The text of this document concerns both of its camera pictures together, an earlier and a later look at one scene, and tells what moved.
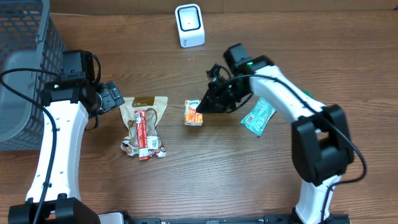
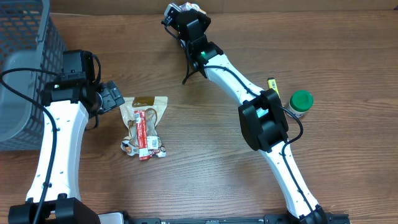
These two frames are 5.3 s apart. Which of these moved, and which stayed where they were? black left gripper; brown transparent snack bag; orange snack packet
Moved: orange snack packet
Stayed: brown transparent snack bag; black left gripper
